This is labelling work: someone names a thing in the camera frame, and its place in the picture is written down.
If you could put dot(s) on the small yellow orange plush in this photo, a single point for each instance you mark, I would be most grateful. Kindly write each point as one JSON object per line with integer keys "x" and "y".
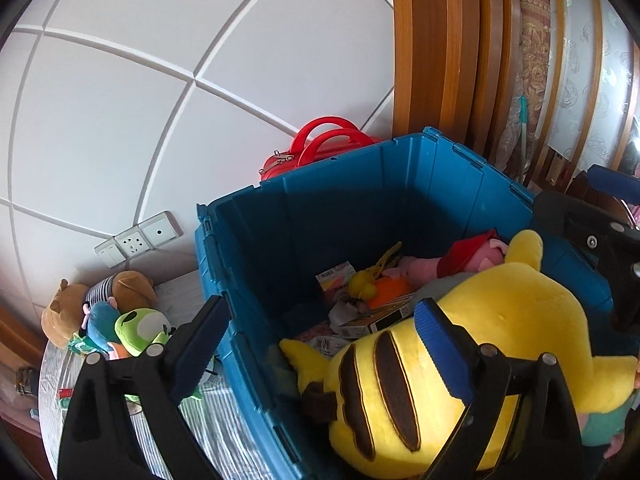
{"x": 381, "y": 283}

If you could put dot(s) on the green wet wipes pack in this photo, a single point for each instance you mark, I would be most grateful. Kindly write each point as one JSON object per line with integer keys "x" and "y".
{"x": 84, "y": 345}

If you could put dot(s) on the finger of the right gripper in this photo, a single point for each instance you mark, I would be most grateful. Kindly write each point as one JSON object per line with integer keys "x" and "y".
{"x": 614, "y": 183}

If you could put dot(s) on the red white medicine box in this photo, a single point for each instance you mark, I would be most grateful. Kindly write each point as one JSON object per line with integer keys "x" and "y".
{"x": 351, "y": 319}

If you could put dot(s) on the pink pig plush green shirt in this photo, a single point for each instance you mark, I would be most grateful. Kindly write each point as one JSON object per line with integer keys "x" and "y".
{"x": 611, "y": 430}

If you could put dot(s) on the blue plastic storage crate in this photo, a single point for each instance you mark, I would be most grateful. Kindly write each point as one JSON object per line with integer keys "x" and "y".
{"x": 262, "y": 248}

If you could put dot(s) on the blue pink pig plush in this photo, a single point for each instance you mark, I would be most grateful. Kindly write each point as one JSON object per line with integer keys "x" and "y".
{"x": 118, "y": 294}

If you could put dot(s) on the green frog plush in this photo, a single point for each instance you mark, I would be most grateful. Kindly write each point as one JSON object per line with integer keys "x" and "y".
{"x": 139, "y": 328}

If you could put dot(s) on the white wall socket panel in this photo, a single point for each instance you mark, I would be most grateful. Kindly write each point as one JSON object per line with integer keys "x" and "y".
{"x": 150, "y": 234}

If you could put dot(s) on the brown capybara plush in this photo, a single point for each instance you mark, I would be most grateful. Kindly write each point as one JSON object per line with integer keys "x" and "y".
{"x": 63, "y": 316}

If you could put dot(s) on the red green medicine box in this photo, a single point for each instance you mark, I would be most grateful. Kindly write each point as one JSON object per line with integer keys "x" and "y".
{"x": 65, "y": 394}

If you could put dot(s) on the red handbag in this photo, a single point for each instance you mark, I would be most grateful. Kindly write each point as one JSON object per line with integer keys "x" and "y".
{"x": 322, "y": 138}

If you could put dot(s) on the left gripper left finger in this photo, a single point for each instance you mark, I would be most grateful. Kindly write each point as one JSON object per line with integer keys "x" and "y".
{"x": 98, "y": 439}

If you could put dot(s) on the black gift box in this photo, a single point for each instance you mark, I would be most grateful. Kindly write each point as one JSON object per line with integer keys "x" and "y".
{"x": 27, "y": 381}

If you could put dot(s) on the red hat pink plush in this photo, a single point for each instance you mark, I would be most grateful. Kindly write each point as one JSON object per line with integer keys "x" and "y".
{"x": 470, "y": 255}

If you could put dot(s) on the light blue tablecloth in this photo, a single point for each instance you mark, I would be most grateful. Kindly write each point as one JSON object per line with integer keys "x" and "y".
{"x": 213, "y": 417}

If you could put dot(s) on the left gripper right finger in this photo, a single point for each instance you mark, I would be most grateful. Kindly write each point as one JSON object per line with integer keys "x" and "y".
{"x": 543, "y": 438}

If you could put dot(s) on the yellow Pikachu plush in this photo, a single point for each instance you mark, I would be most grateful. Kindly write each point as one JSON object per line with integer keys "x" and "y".
{"x": 382, "y": 403}

